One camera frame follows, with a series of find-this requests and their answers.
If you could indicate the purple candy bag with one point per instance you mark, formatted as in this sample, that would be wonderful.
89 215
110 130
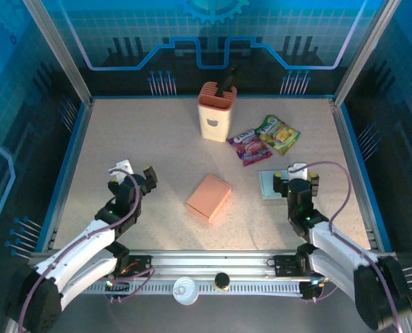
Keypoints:
249 147

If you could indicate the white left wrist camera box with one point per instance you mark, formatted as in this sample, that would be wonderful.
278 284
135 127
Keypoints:
122 168

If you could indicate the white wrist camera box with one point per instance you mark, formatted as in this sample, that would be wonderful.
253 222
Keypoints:
122 168
298 170

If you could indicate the light blue paper box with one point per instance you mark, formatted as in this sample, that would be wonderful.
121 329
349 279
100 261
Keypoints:
266 187

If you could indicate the black round knob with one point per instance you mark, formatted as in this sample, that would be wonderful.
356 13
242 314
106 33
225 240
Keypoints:
222 279

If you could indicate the aluminium frame post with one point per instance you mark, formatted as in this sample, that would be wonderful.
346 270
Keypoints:
365 52
57 52

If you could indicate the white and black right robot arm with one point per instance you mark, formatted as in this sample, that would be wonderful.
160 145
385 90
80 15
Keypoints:
341 256

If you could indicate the white round cap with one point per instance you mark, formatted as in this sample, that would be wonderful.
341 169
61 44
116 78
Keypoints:
186 290

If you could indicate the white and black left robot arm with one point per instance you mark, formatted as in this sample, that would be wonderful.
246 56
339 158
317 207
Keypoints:
77 256

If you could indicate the orange paper box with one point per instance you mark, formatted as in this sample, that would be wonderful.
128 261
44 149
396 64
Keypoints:
209 197

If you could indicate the cream knife block orange top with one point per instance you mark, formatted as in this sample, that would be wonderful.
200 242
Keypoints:
213 121

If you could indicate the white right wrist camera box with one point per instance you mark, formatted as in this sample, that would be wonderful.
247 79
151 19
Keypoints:
298 170

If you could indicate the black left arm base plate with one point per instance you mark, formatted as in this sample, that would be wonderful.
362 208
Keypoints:
140 265

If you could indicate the green yellow candy bag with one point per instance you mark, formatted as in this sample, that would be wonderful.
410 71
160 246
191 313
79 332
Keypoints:
279 133

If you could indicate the aluminium extrusion beam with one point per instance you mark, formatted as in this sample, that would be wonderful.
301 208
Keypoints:
209 263

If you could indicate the black connector box with LED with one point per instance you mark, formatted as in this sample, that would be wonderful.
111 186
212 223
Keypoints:
310 289
117 288

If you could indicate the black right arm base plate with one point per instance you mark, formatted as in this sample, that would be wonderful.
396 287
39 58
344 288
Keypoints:
285 265

